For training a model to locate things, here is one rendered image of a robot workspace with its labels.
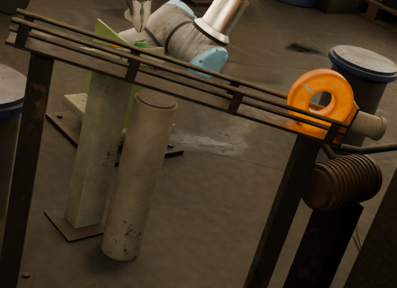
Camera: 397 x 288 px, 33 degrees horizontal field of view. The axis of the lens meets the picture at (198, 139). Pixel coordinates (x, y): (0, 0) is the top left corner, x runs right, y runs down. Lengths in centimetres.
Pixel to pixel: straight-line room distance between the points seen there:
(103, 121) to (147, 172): 20
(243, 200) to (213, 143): 42
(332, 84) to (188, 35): 96
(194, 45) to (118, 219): 76
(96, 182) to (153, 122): 35
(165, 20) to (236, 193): 69
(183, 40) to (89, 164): 68
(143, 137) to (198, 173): 80
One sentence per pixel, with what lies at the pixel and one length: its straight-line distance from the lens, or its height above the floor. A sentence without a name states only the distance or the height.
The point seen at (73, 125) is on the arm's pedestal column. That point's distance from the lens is 269.
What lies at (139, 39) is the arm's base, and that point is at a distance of 250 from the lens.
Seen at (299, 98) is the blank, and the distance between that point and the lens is 159.
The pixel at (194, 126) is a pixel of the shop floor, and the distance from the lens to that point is 296.
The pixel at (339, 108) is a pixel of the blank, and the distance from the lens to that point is 163.
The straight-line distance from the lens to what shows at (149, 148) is 185.
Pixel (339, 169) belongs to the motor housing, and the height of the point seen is 53.
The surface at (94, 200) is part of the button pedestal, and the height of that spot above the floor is 10.
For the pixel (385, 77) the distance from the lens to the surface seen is 299.
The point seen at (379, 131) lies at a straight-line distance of 168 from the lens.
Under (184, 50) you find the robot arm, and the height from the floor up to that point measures 45.
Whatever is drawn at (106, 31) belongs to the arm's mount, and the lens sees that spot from 258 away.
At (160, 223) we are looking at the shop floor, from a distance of 226.
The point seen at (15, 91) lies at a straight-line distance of 194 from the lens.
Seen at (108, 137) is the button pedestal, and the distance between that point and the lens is 200.
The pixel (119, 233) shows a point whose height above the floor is 10.
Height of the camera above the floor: 127
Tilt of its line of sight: 26 degrees down
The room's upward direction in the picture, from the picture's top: 16 degrees clockwise
